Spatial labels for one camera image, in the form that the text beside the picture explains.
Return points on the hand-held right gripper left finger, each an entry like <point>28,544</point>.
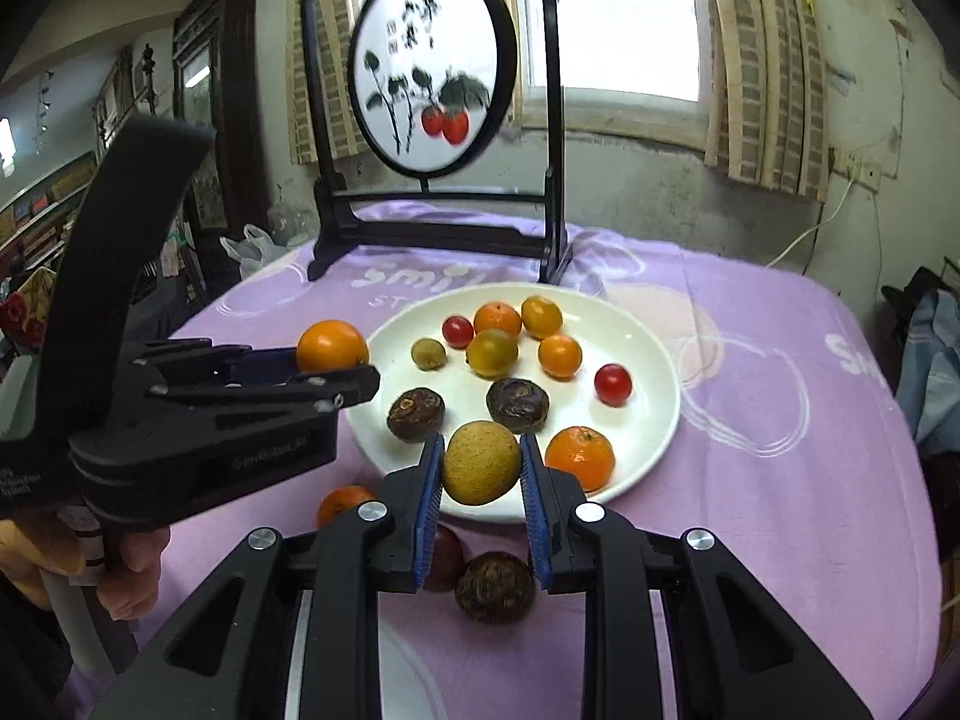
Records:
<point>429,510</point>

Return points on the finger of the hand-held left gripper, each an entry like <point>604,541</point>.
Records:
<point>300,390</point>
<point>266,366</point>

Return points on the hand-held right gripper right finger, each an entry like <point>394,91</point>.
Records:
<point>536,510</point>

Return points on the small orange tangerine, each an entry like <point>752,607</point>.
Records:
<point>541,316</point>
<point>559,355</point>
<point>341,504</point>
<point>332,346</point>
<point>498,319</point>

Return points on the large orange tangerine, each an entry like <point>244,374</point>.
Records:
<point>580,457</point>

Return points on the small yellow-green fruit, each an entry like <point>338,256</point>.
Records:
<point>481,463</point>
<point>429,353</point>

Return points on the dark brown water chestnut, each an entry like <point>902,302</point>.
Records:
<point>517,403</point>
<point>415,414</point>

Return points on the white oval plate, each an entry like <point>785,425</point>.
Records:
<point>637,420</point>

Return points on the red cherry tomato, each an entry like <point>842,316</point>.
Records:
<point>613,384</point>
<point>457,331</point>

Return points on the yellow-green tangerine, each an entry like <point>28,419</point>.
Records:
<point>492,352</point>

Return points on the person's left hand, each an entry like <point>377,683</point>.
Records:
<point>135,577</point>

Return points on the dark red plum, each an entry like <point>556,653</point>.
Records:
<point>448,559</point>

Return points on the dark brown fruit pair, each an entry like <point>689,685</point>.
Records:
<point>490,586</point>

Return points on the white plastic bag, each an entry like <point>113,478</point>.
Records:
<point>247,247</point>

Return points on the purple tablecloth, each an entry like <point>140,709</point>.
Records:
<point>750,502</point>

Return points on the dark wooden framed cabinet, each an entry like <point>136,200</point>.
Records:
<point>232,90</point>

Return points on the checked beige curtain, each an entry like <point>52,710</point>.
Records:
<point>330,90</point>
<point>765,75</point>

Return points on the black framed round painted screen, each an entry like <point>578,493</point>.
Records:
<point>480,30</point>

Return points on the blue cloth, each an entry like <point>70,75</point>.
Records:
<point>930,375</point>

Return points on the window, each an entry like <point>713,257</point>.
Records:
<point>630,15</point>

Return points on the white wall socket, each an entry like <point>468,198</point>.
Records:
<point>859,165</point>

